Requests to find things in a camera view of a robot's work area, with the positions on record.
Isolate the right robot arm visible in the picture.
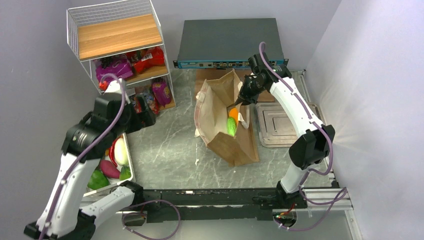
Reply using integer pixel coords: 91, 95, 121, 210
234, 53, 335, 208

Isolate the metal tray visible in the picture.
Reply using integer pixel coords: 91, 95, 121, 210
255, 102, 327, 148

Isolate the red snack bag upper shelf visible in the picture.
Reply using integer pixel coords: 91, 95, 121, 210
125, 46, 165, 74

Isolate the green cabbage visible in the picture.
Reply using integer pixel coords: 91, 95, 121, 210
87, 169, 110, 190

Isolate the green lettuce toy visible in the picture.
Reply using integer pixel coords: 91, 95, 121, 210
226, 117, 237, 137

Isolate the white wire shelf rack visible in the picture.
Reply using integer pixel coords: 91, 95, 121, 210
66, 0, 167, 93

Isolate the brown burlap grocery bag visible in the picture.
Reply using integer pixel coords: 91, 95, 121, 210
194, 70, 260, 167

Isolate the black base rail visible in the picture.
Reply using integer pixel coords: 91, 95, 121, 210
121, 187, 308, 227

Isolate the wooden board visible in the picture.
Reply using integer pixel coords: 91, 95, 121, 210
194, 68, 275, 103

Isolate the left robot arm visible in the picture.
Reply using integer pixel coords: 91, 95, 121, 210
23, 93, 145, 240

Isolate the purple snack bag shelf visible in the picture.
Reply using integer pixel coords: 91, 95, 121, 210
151, 78, 172, 107
95, 56, 134, 91

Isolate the pink sweet potato toy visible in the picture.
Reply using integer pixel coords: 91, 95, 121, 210
99, 159, 121, 179

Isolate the orange fruit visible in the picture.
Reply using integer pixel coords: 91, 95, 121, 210
228, 107, 239, 123

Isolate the red pepper toy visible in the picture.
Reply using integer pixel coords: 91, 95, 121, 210
108, 138, 118, 168

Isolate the white perforated basket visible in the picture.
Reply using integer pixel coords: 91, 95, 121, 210
84, 133, 135, 197

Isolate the dark network switch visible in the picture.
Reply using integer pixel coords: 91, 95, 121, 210
173, 18, 289, 69

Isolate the white daikon vegetable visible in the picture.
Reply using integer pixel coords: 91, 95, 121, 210
114, 138, 129, 166

